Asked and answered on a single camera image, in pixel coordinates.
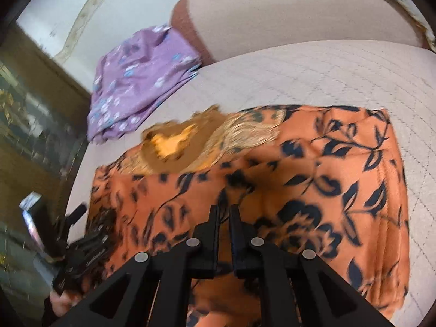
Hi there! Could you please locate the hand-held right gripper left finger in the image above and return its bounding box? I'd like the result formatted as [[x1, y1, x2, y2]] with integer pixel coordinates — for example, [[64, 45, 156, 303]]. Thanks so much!
[[53, 205, 220, 327]]

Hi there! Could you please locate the person's left hand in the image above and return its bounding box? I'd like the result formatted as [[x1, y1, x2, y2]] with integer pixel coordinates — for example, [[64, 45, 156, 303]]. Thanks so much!
[[50, 288, 85, 317]]

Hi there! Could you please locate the wooden wardrobe with glass door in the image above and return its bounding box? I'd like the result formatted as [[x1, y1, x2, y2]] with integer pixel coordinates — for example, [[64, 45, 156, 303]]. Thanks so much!
[[0, 24, 90, 314]]

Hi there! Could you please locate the pink quilted bed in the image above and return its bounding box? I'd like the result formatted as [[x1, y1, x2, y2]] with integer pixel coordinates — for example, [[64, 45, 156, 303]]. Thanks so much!
[[65, 39, 436, 327]]

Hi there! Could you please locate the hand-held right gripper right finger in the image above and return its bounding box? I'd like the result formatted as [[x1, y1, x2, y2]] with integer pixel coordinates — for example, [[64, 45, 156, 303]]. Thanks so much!
[[229, 205, 392, 327]]

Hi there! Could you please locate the purple floral garment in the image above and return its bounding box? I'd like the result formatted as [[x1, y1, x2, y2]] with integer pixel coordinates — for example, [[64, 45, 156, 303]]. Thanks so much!
[[87, 24, 203, 144]]

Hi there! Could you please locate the white headboard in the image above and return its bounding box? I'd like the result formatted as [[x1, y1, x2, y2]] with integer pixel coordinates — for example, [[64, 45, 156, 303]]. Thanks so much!
[[15, 0, 205, 65]]

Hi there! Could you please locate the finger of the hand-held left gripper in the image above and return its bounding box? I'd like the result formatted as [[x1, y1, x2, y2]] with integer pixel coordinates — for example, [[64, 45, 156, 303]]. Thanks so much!
[[65, 204, 88, 236]]

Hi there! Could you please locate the orange black floral garment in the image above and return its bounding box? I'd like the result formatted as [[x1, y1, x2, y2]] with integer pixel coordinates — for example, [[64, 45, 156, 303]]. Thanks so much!
[[87, 104, 411, 327]]

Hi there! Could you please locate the pink pillow with brown edge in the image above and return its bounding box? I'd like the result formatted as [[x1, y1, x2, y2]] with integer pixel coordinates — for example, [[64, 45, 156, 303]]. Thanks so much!
[[170, 0, 426, 66]]

